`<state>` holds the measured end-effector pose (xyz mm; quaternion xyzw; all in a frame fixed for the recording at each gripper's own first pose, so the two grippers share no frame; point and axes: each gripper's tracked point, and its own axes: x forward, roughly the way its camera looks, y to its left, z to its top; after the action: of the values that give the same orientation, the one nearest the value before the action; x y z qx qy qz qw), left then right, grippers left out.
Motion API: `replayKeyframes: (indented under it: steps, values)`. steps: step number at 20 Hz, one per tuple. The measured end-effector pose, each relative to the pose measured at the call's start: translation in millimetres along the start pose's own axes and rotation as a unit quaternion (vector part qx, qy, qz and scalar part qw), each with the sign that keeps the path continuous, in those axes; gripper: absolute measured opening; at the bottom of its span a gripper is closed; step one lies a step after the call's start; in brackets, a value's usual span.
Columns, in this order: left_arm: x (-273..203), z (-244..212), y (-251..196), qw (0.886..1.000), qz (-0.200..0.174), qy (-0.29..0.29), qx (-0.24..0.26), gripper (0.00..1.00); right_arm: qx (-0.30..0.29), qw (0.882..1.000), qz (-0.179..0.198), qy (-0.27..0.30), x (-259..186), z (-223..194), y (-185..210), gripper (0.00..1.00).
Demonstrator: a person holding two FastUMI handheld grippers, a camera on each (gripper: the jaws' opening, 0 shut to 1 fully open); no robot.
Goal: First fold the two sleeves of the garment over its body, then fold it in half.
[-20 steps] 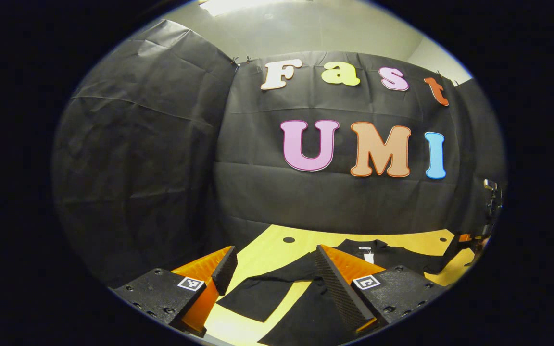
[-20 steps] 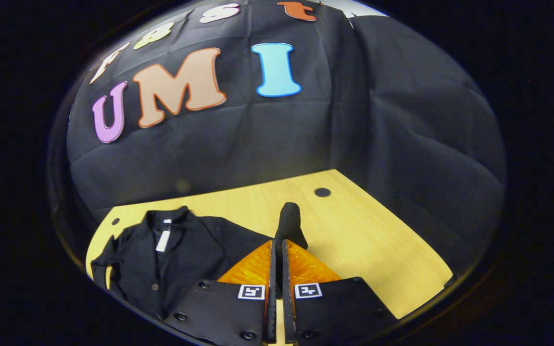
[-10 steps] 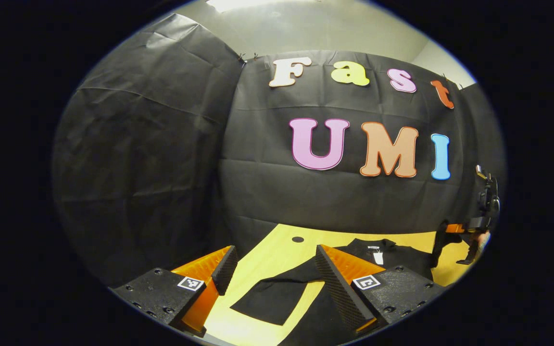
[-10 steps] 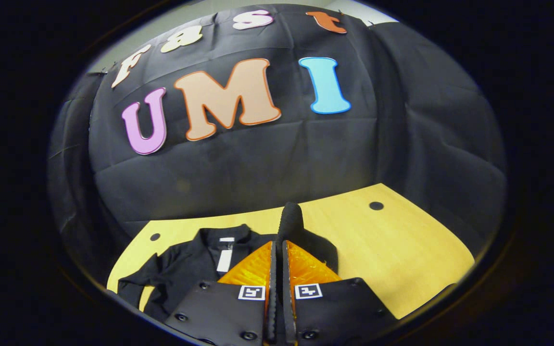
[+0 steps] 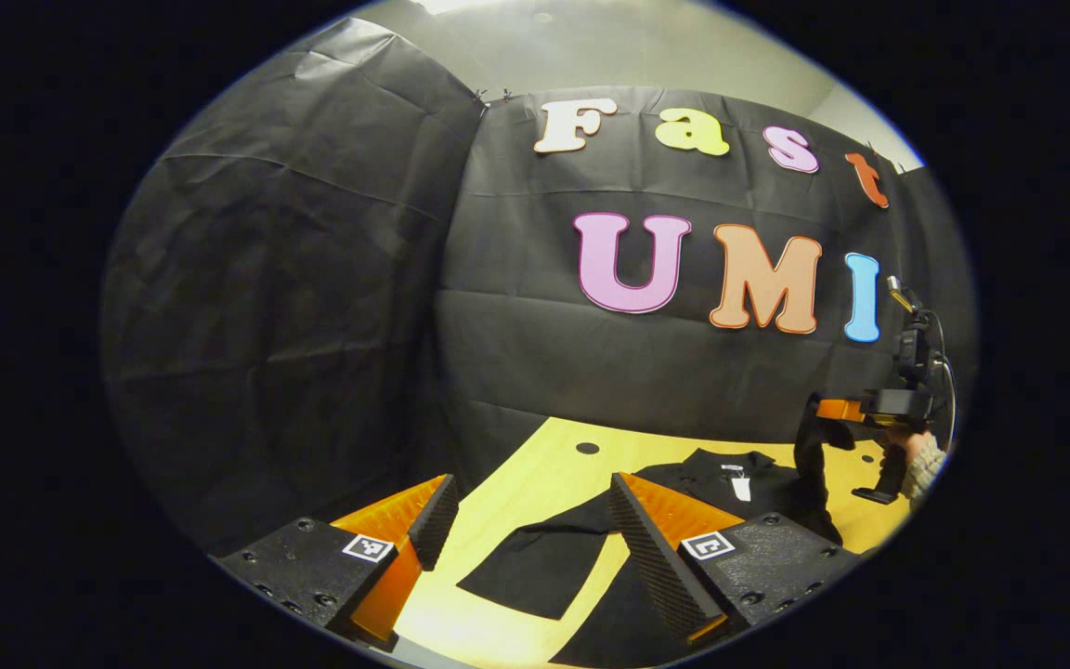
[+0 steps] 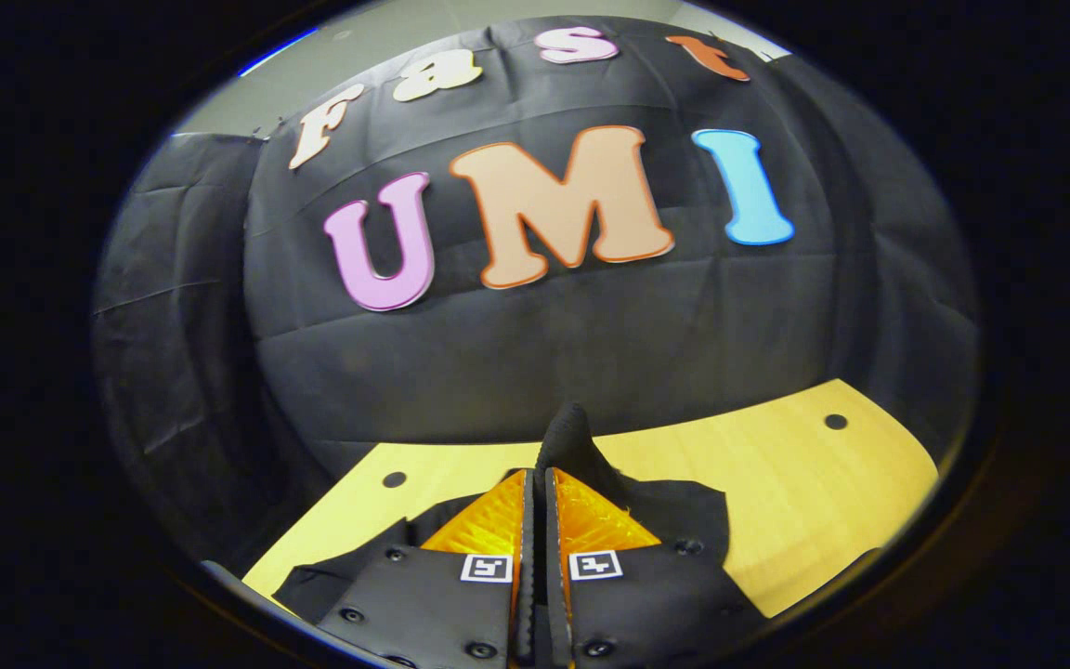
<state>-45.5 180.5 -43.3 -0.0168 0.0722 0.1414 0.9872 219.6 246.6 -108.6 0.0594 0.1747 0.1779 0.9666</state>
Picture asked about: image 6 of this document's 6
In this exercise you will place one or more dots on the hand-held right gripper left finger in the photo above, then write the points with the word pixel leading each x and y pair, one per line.
pixel 527 576

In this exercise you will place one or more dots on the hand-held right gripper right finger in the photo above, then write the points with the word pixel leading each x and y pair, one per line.
pixel 555 595

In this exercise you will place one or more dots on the black buttoned jacket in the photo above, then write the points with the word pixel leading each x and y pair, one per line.
pixel 572 437

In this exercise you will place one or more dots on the black backdrop cloth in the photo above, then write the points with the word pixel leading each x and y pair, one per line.
pixel 544 372

